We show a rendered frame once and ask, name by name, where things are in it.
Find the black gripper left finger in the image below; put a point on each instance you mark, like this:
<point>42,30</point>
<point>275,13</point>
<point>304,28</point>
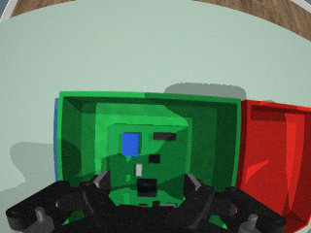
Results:
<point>39,214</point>

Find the red bin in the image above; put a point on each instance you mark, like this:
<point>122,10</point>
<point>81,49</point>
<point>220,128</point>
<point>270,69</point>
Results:
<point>278,159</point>

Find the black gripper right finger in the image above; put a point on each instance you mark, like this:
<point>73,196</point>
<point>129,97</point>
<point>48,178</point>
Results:
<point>252,215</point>

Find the green bin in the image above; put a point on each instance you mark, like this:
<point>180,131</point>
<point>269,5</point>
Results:
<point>83,131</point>

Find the green circuit board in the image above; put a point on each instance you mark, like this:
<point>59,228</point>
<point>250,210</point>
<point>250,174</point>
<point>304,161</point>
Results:
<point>147,164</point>

